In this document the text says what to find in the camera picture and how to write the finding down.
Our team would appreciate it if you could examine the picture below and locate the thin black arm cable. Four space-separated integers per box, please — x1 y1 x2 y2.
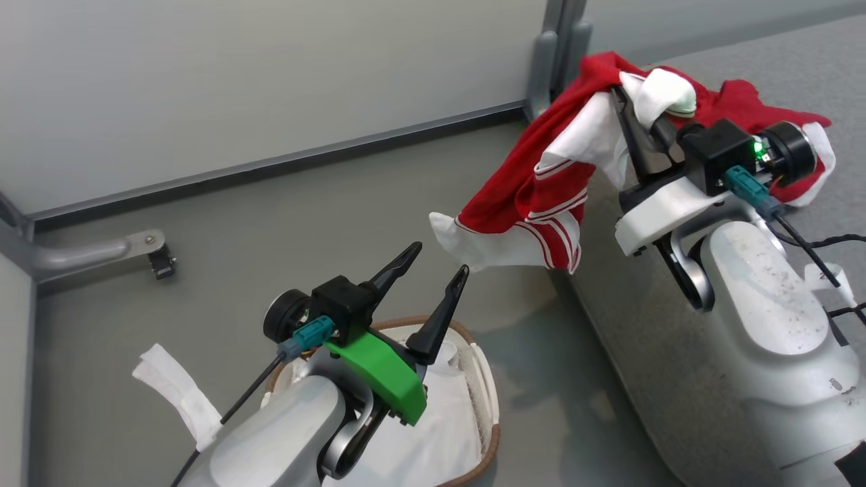
771 211 866 327
169 350 286 487

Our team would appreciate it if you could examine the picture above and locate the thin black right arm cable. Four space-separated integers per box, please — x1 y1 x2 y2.
771 211 866 327

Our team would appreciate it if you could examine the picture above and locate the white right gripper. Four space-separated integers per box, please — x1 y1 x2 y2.
610 86 742 258

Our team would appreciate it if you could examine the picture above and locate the grey metal partition foot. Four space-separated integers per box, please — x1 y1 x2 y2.
0 228 167 286

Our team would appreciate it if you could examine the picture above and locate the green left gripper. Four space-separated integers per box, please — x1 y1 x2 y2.
322 241 470 427

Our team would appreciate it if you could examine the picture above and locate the teal left camera connector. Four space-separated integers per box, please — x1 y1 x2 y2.
277 315 338 361

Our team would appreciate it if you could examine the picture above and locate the white fabric cable tag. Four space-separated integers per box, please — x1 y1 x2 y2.
803 262 858 309
131 343 225 453

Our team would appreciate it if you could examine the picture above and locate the red white sports jersey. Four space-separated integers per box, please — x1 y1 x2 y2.
428 51 837 275

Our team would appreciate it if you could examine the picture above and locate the white wicker-rimmed laundry basket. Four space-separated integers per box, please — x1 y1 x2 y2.
260 314 502 487

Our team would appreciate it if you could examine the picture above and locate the grey metal partition post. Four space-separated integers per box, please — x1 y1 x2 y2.
523 0 594 124
0 189 36 275

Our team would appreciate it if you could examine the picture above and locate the grey fabric sofa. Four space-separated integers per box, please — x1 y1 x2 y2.
553 14 866 487

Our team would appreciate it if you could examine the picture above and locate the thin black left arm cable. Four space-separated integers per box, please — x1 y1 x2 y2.
169 350 286 487

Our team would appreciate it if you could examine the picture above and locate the black caster wheel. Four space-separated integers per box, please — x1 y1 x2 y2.
148 243 179 281

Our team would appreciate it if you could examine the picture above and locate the teal camera connector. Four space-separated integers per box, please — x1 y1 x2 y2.
277 315 338 361
723 166 780 218

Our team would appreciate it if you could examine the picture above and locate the grey metal partition rail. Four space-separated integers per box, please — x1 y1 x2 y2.
26 99 530 229

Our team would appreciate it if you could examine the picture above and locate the teal right camera connector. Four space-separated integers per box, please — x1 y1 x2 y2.
723 166 780 218

